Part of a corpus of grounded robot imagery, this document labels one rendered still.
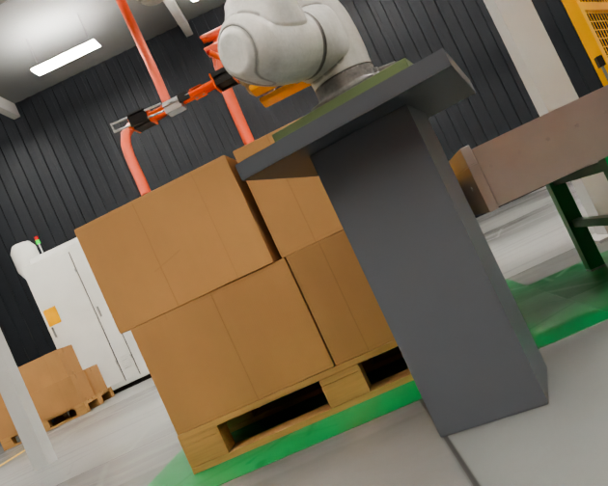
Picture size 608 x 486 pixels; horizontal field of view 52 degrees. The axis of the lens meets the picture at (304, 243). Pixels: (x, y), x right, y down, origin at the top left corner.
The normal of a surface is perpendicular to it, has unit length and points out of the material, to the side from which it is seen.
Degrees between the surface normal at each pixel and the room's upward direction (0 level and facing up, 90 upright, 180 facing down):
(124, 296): 90
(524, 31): 90
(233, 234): 90
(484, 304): 90
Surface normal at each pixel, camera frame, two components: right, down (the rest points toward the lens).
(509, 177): -0.12, 0.01
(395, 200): -0.35, 0.12
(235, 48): -0.60, 0.40
